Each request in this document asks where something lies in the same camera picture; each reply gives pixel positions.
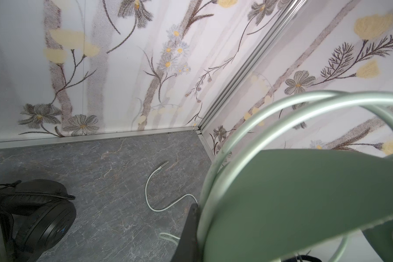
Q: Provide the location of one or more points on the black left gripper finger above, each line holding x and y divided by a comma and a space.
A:
187, 249

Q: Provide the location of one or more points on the black blue headphones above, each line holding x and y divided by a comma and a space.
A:
34, 216

